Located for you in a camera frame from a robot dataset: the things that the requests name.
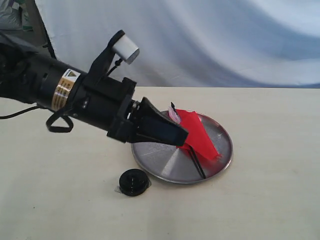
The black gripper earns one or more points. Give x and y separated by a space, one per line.
105 103

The red flag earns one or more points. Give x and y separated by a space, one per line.
198 144

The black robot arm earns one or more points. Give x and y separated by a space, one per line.
43 82

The black round flag base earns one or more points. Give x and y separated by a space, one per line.
134 182

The round steel plate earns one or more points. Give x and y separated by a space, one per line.
185 166

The white backdrop cloth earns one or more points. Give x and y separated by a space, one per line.
194 43

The black backdrop stand pole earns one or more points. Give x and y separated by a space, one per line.
47 42

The white sack in background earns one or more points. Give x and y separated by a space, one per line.
14 15

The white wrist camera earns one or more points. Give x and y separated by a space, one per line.
124 47

